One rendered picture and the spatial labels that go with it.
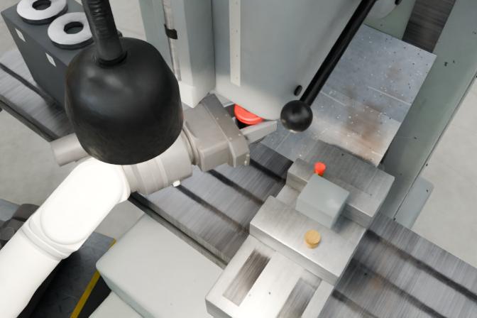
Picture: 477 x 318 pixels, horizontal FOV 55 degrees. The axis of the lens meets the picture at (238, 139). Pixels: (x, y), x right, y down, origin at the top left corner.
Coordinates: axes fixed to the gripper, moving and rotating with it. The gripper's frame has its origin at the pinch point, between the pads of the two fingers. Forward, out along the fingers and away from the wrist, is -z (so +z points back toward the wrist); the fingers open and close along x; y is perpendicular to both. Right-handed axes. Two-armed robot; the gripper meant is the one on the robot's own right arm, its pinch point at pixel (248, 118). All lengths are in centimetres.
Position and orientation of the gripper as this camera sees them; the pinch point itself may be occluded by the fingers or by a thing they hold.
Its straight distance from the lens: 67.2
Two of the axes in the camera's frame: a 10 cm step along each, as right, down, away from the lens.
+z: -8.8, 3.7, -2.9
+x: -4.8, -7.0, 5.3
